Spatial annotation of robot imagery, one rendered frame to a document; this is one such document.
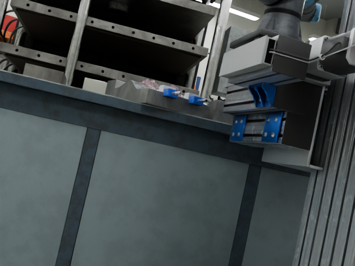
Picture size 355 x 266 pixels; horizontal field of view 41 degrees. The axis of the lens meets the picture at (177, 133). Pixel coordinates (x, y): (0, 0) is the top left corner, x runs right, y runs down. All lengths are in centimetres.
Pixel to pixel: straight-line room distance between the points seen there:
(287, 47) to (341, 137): 31
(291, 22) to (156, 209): 83
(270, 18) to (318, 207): 58
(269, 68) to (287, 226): 93
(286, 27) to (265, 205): 74
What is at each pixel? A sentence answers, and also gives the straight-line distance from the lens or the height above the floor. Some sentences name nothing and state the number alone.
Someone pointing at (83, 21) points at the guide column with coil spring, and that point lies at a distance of 263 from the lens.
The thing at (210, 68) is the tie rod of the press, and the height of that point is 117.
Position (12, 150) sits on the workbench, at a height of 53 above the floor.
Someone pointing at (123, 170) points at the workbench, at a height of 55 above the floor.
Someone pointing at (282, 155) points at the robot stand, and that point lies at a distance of 144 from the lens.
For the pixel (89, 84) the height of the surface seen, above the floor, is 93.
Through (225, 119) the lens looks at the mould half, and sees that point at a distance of 185.
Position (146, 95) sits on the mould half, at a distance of 169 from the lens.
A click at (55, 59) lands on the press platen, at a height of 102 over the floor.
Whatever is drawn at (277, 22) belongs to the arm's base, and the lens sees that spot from 148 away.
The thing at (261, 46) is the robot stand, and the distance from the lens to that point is 114.
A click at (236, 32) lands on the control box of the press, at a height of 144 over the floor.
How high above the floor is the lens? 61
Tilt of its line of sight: 4 degrees up
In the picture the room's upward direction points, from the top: 12 degrees clockwise
